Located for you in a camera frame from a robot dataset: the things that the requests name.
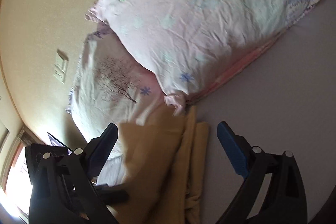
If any tan fleece garment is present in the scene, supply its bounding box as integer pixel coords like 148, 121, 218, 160
109, 106, 210, 223

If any bright window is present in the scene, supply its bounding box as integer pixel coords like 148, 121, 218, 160
1, 143, 33, 223

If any lavender bed sheet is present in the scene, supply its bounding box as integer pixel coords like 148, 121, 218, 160
197, 0, 335, 223

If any white floral pillow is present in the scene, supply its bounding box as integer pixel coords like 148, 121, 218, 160
65, 27, 166, 188

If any pink floral pillow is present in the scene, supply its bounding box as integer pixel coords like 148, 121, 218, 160
86, 0, 320, 111

